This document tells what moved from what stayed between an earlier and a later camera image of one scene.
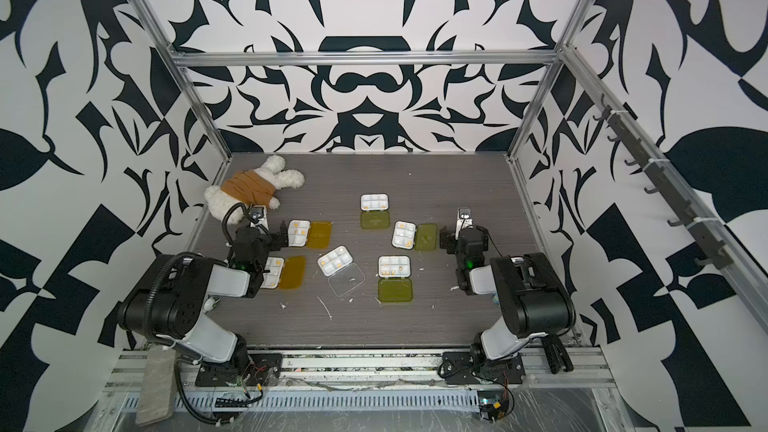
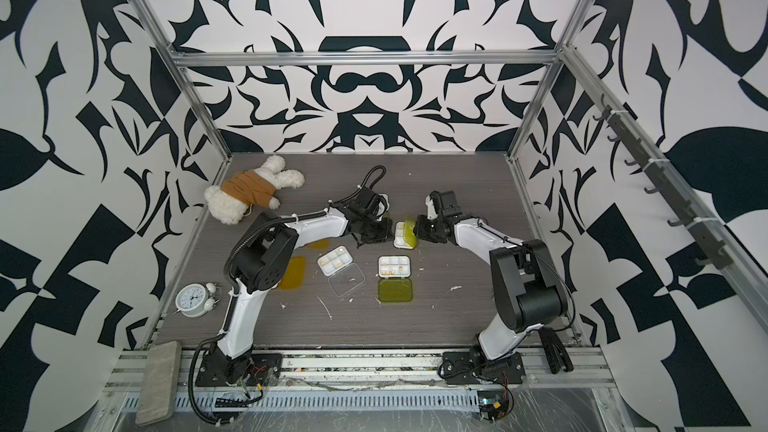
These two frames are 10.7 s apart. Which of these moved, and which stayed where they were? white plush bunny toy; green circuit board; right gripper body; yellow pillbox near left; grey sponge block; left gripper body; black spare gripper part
Moved: left gripper body; right gripper body
Stayed: yellow pillbox near left; black spare gripper part; grey sponge block; white plush bunny toy; green circuit board
